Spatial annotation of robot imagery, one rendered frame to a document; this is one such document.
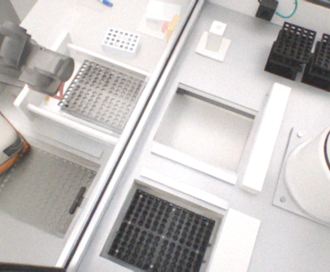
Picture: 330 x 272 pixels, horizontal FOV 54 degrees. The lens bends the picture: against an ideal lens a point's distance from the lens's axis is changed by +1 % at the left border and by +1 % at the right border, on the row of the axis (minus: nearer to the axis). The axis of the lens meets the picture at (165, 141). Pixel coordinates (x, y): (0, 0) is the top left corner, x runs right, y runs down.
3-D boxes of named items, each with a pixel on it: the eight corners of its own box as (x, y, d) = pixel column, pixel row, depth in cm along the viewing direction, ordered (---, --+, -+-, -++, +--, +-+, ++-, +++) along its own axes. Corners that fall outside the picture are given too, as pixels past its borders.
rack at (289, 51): (263, 70, 96) (274, 51, 88) (273, 41, 101) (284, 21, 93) (294, 81, 95) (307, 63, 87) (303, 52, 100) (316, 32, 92)
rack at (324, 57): (300, 82, 95) (314, 64, 87) (308, 52, 100) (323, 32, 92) (332, 93, 94) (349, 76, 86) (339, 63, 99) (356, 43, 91)
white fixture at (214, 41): (194, 52, 98) (198, 29, 89) (203, 32, 101) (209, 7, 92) (222, 63, 97) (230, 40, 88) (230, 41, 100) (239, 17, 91)
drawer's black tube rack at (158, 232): (110, 255, 85) (107, 253, 79) (138, 193, 91) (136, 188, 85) (189, 290, 83) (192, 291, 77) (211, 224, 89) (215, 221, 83)
